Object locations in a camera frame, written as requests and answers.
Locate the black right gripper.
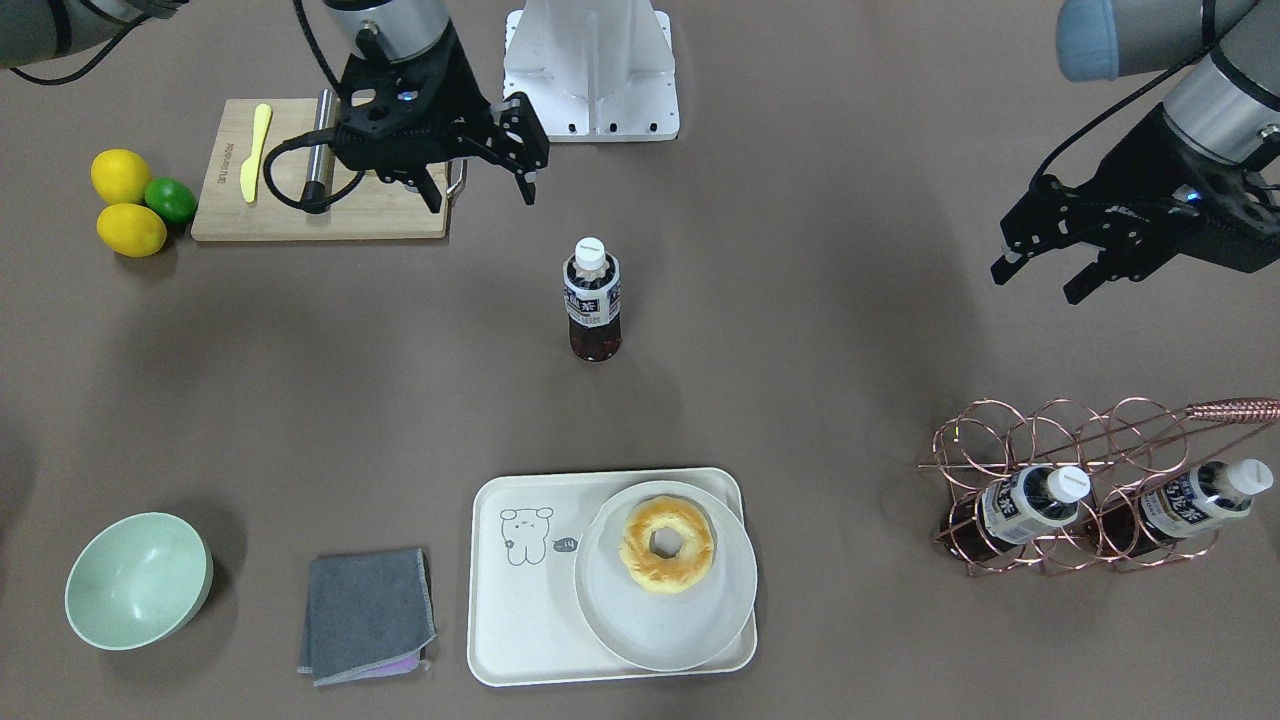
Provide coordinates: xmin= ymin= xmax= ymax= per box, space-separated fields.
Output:
xmin=330 ymin=23 xmax=550 ymax=214

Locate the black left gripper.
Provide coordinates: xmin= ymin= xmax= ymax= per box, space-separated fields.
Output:
xmin=989 ymin=106 xmax=1277 ymax=305

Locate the tea bottle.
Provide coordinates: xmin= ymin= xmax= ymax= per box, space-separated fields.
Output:
xmin=1100 ymin=459 xmax=1274 ymax=557
xmin=561 ymin=237 xmax=622 ymax=363
xmin=940 ymin=465 xmax=1092 ymax=562

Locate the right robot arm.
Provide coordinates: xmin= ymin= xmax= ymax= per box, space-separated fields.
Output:
xmin=1 ymin=1 xmax=550 ymax=211

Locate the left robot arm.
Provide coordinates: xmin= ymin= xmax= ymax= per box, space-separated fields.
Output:
xmin=991 ymin=1 xmax=1279 ymax=304

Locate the cream rabbit tray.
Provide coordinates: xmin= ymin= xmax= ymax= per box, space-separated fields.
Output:
xmin=467 ymin=468 xmax=756 ymax=687

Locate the steel muddler black tip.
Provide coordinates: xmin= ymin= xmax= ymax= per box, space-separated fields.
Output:
xmin=300 ymin=88 xmax=337 ymax=214

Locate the wooden cutting board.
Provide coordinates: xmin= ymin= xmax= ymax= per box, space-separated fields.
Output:
xmin=189 ymin=97 xmax=467 ymax=243

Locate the yellow plastic knife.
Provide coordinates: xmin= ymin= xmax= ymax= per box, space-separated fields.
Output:
xmin=239 ymin=102 xmax=273 ymax=204

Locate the green lime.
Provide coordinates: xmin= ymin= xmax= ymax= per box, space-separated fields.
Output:
xmin=143 ymin=177 xmax=198 ymax=225

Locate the yellow lemon lower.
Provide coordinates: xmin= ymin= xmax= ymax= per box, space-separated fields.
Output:
xmin=96 ymin=202 xmax=168 ymax=258

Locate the yellow lemon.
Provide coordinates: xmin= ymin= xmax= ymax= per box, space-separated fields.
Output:
xmin=96 ymin=202 xmax=168 ymax=258
xmin=90 ymin=149 xmax=152 ymax=205

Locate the yellow lemon upper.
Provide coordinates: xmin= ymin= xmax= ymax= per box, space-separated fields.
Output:
xmin=90 ymin=149 xmax=152 ymax=205

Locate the glazed donut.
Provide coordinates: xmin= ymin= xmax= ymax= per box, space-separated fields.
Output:
xmin=620 ymin=496 xmax=716 ymax=594

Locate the grey folded cloth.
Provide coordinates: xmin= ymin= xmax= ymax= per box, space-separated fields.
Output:
xmin=297 ymin=548 xmax=436 ymax=685

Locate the white round plate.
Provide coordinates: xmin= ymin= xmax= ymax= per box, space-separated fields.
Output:
xmin=575 ymin=480 xmax=756 ymax=673

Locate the mint green bowl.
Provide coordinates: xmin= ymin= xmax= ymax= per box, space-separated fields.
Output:
xmin=64 ymin=512 xmax=214 ymax=651

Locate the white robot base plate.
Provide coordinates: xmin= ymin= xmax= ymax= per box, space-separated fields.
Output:
xmin=504 ymin=1 xmax=681 ymax=143

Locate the copper wire bottle rack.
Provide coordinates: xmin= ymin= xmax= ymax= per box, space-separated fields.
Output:
xmin=925 ymin=397 xmax=1277 ymax=577

